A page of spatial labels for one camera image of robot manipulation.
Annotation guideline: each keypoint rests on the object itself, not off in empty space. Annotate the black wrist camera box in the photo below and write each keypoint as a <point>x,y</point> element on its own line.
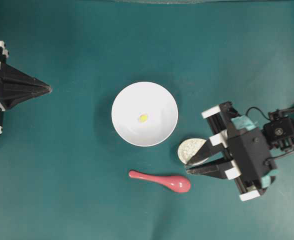
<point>251,152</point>

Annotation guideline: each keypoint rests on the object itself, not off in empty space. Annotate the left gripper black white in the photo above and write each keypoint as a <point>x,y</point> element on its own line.
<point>11,98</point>

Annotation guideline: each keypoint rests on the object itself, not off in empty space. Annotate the pink plastic spoon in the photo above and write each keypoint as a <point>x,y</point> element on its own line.
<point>176,183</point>

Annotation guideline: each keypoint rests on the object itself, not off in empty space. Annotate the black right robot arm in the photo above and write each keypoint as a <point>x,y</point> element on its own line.
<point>278,131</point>

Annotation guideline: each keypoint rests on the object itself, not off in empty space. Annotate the white round bowl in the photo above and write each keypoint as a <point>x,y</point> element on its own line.
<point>144,98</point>

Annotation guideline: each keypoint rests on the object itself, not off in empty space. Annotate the yellow hexagonal prism block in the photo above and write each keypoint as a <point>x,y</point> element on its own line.
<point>143,118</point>

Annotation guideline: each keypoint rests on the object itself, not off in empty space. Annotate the speckled ceramic spoon rest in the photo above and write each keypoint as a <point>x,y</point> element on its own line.
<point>188,148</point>

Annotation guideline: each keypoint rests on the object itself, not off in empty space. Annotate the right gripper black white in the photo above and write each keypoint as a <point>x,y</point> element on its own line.
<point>219,119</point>

